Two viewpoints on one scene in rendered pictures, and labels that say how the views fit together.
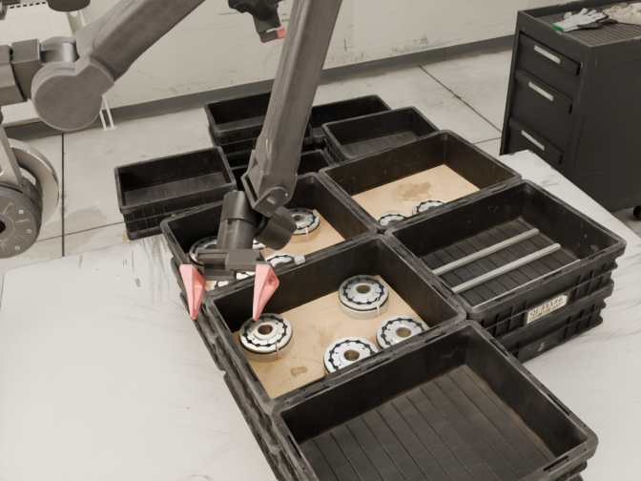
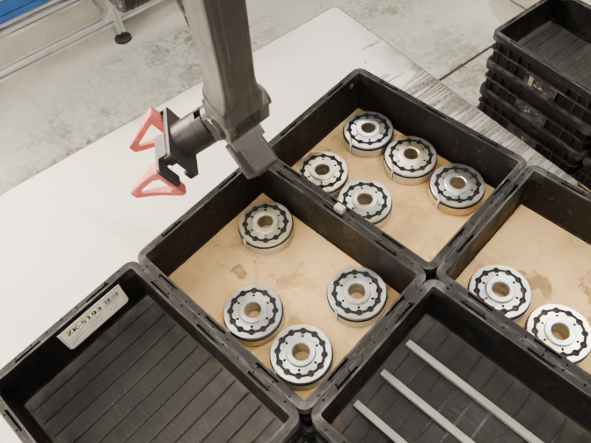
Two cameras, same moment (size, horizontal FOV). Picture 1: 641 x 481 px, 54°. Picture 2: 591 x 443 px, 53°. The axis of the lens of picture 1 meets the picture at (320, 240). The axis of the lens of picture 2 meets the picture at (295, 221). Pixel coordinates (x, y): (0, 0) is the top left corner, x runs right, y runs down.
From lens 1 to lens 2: 0.91 m
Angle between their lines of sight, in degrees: 52
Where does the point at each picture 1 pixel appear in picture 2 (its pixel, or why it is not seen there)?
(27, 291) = (317, 33)
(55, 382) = not seen: hidden behind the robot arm
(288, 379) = (227, 267)
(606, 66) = not seen: outside the picture
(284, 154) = (212, 100)
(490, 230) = (574, 424)
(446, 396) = (242, 422)
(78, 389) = not seen: hidden behind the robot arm
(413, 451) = (167, 403)
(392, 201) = (572, 276)
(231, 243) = (175, 128)
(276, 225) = (240, 154)
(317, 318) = (315, 263)
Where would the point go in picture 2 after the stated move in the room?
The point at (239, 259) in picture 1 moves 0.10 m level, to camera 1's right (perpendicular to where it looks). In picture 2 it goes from (158, 145) to (176, 196)
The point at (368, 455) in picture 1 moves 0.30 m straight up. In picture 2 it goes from (155, 364) to (91, 283)
